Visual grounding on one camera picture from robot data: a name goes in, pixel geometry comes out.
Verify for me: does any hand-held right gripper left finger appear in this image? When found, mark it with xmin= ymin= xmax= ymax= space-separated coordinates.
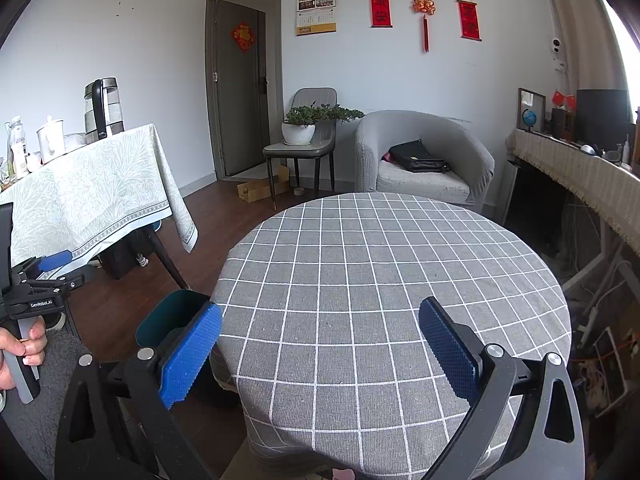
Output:
xmin=54 ymin=301 xmax=223 ymax=480

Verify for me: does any grey door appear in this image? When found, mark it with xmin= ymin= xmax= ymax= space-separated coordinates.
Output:
xmin=215 ymin=0 xmax=271 ymax=177

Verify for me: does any grey armchair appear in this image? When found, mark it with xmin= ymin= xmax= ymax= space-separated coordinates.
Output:
xmin=355 ymin=110 xmax=496 ymax=214

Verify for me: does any grey dining chair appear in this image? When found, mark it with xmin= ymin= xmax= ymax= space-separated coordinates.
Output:
xmin=263 ymin=87 xmax=338 ymax=211

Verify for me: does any person's left hand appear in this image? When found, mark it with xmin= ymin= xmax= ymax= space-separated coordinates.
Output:
xmin=0 ymin=319 xmax=49 ymax=392

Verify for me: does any cardboard box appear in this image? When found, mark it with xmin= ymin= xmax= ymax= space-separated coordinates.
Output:
xmin=237 ymin=165 xmax=292 ymax=204

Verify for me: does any black storage box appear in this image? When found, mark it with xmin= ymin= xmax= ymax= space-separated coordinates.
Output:
xmin=99 ymin=237 xmax=153 ymax=281

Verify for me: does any red diamond door decoration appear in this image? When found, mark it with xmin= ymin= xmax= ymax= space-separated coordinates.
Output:
xmin=231 ymin=21 xmax=257 ymax=53

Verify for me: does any wall calendar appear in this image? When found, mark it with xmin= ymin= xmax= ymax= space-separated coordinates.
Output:
xmin=296 ymin=0 xmax=337 ymax=36

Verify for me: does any black bag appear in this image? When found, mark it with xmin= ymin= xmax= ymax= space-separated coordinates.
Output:
xmin=389 ymin=139 xmax=452 ymax=174

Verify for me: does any white patterned tablecloth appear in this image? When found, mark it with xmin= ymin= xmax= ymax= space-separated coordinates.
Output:
xmin=0 ymin=124 xmax=198 ymax=281

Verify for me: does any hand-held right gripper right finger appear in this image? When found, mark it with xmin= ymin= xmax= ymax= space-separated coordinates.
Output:
xmin=417 ymin=296 xmax=586 ymax=480

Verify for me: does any potted plant in white pot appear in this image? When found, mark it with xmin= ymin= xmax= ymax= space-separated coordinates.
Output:
xmin=281 ymin=103 xmax=366 ymax=146

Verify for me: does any clear plastic bottle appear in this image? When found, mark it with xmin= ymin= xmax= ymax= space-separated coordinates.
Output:
xmin=9 ymin=116 xmax=28 ymax=179

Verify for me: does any red hanging scroll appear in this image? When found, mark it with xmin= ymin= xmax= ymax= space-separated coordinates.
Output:
xmin=456 ymin=0 xmax=482 ymax=42
xmin=369 ymin=0 xmax=394 ymax=28

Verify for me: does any dark table leg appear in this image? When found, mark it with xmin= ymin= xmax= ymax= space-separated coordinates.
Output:
xmin=147 ymin=227 xmax=190 ymax=291

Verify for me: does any beige fringed desk cloth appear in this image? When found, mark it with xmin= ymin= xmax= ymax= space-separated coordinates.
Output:
xmin=506 ymin=129 xmax=640 ymax=271

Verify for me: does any black monitor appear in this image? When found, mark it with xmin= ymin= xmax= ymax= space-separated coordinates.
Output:
xmin=576 ymin=89 xmax=632 ymax=148

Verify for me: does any dark brown speaker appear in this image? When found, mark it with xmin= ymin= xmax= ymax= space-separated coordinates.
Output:
xmin=551 ymin=109 xmax=576 ymax=141

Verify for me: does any dark plastic trash bin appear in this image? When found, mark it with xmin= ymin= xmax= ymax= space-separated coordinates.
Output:
xmin=135 ymin=290 xmax=238 ymax=408

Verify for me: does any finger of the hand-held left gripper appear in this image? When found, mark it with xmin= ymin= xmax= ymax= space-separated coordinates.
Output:
xmin=12 ymin=250 xmax=73 ymax=281
xmin=30 ymin=266 xmax=98 ymax=292

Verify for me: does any white ceramic teapot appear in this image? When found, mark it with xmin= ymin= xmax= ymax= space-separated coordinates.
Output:
xmin=36 ymin=116 xmax=66 ymax=165

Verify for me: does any glass kettle with black handle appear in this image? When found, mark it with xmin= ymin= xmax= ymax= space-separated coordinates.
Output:
xmin=83 ymin=77 xmax=125 ymax=146

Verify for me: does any grey checked tablecloth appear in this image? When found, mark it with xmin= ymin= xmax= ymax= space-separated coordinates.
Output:
xmin=210 ymin=192 xmax=573 ymax=480

